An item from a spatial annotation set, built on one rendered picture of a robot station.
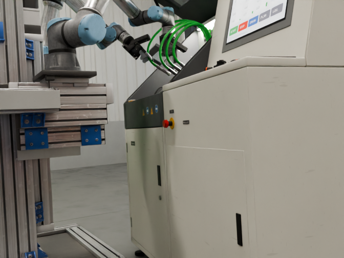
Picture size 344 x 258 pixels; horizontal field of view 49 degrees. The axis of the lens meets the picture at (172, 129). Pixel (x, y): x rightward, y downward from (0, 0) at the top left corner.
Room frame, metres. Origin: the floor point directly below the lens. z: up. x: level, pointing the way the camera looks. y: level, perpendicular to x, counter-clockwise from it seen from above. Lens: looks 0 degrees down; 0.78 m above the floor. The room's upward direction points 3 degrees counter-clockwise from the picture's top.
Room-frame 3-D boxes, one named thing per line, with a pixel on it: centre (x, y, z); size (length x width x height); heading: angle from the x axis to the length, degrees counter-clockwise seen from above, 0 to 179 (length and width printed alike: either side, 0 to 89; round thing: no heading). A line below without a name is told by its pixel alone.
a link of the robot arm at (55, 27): (1.63, 0.45, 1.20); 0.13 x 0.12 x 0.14; 59
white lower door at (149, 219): (2.08, 0.16, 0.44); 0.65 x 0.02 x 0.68; 22
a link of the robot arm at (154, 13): (2.07, 0.05, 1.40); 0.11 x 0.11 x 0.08; 59
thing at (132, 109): (2.09, 0.15, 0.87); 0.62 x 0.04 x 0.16; 22
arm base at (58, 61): (1.63, 0.45, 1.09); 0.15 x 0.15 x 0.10
